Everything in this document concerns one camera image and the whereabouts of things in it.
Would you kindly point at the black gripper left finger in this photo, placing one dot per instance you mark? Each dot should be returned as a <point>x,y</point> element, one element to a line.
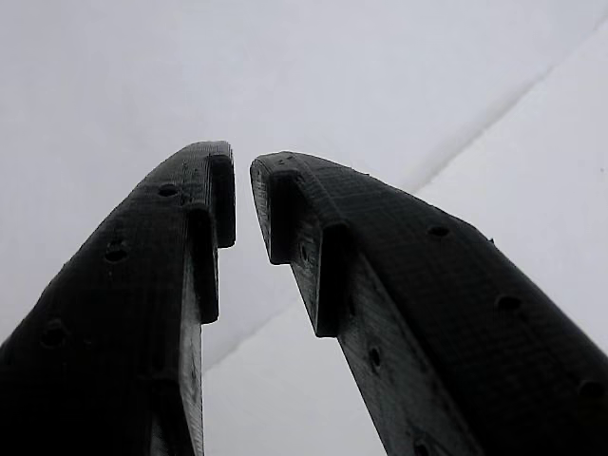
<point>109,309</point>

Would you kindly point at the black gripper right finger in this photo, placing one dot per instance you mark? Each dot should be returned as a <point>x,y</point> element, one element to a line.
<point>451,309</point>

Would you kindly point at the white table sheet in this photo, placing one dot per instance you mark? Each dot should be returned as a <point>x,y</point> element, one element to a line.
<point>142,71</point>

